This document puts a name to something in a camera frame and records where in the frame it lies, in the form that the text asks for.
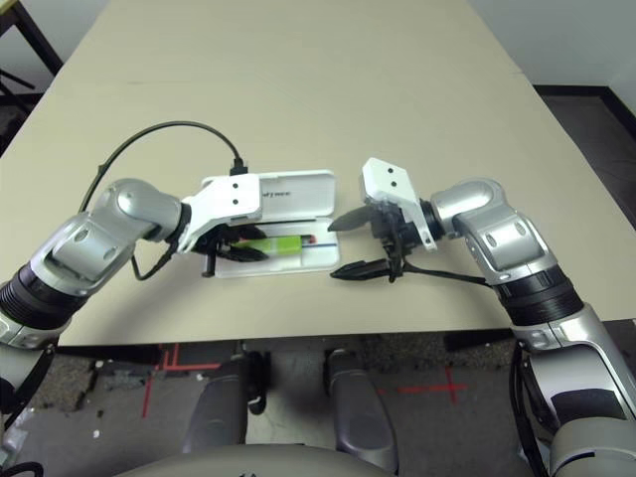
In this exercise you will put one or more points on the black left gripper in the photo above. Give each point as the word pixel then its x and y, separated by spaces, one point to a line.
pixel 216 241

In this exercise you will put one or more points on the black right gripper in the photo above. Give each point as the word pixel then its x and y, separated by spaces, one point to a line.
pixel 392 223

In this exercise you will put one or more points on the green highlighter marker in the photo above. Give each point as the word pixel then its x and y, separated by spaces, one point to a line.
pixel 283 245

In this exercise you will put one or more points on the black marker with red cap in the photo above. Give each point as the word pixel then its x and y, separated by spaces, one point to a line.
pixel 309 240

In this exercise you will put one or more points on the white plastic pencil case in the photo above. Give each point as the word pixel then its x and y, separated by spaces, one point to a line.
pixel 303 191

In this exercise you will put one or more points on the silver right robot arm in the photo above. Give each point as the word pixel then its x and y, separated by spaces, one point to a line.
pixel 487 208

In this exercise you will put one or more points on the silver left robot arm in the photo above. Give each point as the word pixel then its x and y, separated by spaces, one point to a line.
pixel 124 204

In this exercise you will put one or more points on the black table underframe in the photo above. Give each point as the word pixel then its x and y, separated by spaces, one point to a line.
pixel 477 340

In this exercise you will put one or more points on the grey left robot leg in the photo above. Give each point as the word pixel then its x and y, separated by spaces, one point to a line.
pixel 218 407

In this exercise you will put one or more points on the grey robot leg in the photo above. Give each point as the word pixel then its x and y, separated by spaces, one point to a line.
pixel 218 407
pixel 363 412

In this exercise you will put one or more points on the grey right robot leg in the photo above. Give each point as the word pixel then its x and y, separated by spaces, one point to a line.
pixel 363 412

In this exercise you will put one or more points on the grey robot torso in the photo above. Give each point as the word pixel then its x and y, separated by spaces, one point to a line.
pixel 248 464

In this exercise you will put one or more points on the black tripod stand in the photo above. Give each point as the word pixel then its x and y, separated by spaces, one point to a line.
pixel 15 79

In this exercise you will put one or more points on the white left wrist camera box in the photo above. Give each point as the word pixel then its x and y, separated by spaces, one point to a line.
pixel 233 194

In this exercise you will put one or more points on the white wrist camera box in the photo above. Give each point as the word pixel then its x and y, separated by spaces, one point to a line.
pixel 233 194
pixel 385 179

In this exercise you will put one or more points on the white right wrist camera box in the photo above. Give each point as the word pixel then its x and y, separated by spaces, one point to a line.
pixel 385 179

